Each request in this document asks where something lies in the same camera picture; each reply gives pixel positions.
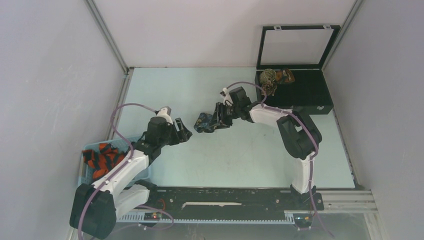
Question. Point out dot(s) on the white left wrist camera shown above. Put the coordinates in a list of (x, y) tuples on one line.
[(165, 112)]

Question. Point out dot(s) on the green rolled tie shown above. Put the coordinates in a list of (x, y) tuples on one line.
[(267, 75)]

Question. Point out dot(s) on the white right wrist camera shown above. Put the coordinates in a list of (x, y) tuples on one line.
[(227, 100)]

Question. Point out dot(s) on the blue floral necktie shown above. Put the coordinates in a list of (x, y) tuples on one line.
[(204, 119)]

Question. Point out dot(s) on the aluminium frame post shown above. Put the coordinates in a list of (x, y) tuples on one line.
[(344, 28), (101, 24)]

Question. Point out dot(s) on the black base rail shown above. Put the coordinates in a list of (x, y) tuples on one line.
[(230, 205)]

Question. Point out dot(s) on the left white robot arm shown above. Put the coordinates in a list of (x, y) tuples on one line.
[(97, 206)]

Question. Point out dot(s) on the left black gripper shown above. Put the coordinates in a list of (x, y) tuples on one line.
[(181, 135)]

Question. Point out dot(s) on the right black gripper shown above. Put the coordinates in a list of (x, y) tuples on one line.
[(220, 116)]

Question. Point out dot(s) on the orange brown rolled tie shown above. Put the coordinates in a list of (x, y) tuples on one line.
[(284, 77)]

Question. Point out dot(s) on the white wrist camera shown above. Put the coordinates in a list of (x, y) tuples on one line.
[(227, 100), (165, 112)]

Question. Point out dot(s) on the black display box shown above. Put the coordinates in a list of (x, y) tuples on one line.
[(303, 49)]

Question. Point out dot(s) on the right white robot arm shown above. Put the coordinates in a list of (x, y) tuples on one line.
[(300, 135)]

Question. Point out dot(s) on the aluminium frame post left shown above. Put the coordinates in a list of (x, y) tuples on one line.
[(101, 24)]

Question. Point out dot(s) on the orange black striped tie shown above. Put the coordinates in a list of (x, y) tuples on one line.
[(102, 160)]

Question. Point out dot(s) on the aluminium frame post right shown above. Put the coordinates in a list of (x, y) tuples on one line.
[(344, 28)]

